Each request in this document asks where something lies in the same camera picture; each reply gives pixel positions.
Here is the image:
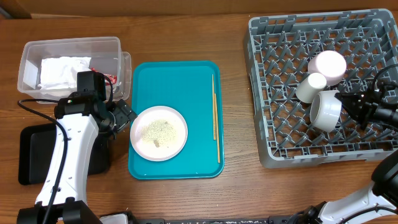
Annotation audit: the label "red snack wrapper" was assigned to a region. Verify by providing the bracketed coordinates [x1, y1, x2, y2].
[90, 67, 118, 86]

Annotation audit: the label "grey bowl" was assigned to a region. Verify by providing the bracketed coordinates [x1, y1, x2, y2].
[310, 90, 342, 133]

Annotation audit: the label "white cup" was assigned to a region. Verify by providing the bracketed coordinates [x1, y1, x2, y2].
[295, 73, 326, 103]

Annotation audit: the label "white napkin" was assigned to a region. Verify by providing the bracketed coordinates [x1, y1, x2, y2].
[38, 57, 91, 90]

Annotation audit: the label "grey dishwasher rack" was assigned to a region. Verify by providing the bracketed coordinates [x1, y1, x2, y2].
[243, 9, 397, 169]

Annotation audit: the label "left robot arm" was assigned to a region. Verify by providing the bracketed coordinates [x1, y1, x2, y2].
[17, 71, 137, 224]

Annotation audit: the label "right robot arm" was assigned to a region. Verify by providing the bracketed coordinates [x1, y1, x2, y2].
[288, 89, 397, 223]

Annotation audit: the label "large white plate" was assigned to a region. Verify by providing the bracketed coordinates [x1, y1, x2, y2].
[130, 106, 188, 162]

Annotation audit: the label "rice leftovers on plate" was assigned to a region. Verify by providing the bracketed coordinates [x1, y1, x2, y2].
[141, 119, 177, 147]

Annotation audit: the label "clear plastic bin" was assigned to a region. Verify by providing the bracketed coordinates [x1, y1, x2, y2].
[17, 37, 132, 101]

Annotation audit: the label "teal serving tray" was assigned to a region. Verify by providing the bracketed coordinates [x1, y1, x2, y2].
[128, 61, 224, 180]

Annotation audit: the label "black tray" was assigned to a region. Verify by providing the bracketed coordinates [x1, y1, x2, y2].
[18, 123, 111, 185]

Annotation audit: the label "wooden chopstick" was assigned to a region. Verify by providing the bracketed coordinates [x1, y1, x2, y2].
[214, 94, 221, 164]
[211, 74, 216, 140]

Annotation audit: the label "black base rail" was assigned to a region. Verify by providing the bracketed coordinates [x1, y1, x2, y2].
[99, 212, 303, 224]

